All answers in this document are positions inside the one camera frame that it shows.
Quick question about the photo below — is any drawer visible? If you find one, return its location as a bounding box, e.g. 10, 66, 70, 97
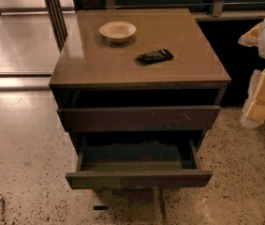
66, 141, 213, 189
57, 105, 220, 132

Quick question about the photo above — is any top drawer front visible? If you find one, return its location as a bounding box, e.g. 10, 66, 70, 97
57, 105, 220, 132

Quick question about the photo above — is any brown drawer cabinet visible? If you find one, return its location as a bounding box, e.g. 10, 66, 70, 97
50, 8, 230, 189

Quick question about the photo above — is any black remote control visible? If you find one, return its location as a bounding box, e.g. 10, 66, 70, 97
136, 49, 173, 65

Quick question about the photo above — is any white ceramic bowl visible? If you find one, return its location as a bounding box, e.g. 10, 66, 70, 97
99, 22, 137, 44

